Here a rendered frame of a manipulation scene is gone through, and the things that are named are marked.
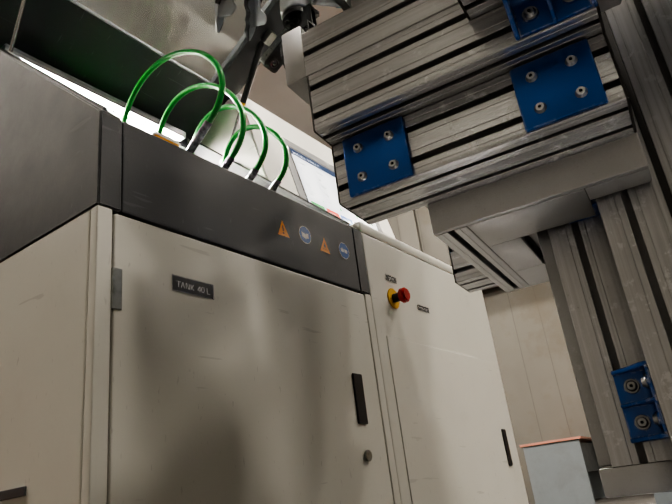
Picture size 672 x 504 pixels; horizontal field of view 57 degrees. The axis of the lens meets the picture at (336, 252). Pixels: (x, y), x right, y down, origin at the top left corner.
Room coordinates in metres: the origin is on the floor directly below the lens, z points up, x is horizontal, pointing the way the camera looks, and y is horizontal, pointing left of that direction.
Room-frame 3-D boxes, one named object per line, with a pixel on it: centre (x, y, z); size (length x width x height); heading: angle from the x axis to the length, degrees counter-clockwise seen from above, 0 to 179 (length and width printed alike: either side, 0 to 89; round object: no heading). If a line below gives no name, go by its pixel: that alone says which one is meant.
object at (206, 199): (1.06, 0.15, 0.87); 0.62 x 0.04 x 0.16; 146
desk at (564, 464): (8.35, -2.55, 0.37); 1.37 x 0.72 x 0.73; 153
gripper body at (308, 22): (1.12, 0.01, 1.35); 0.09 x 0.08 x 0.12; 56
